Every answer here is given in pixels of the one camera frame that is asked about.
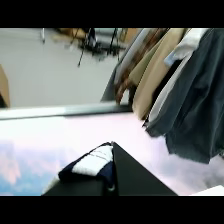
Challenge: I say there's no dark grey garment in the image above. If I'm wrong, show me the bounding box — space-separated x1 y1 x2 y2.
145 28 224 165

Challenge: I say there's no navy and white striped garment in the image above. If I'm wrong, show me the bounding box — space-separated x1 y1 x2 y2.
41 141 117 195

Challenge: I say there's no white shirt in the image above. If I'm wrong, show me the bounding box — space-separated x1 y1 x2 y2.
147 28 210 125

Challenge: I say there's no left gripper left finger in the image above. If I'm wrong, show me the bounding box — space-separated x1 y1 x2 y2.
42 180 114 197

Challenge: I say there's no silver frame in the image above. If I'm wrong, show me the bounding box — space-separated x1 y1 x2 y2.
0 101 133 121

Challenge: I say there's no brown patterned garment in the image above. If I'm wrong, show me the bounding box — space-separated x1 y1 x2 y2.
114 28 169 105

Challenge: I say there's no light grey garment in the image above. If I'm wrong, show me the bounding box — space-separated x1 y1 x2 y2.
100 28 155 103

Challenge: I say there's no cardboard box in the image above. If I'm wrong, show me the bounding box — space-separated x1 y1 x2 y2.
0 64 11 109

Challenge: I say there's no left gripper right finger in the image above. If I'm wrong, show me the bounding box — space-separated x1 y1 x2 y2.
112 141 178 197

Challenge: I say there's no beige garment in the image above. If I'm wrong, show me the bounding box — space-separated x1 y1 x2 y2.
128 28 188 121

